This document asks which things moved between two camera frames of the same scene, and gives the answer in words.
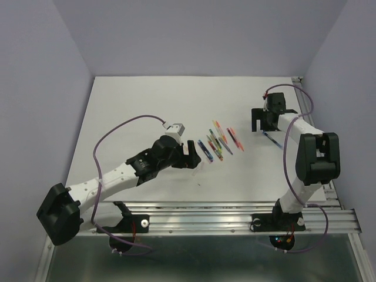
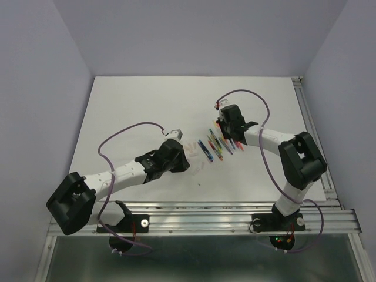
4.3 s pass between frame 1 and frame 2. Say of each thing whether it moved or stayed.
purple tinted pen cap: stayed
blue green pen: stayed
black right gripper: moved
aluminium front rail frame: stayed
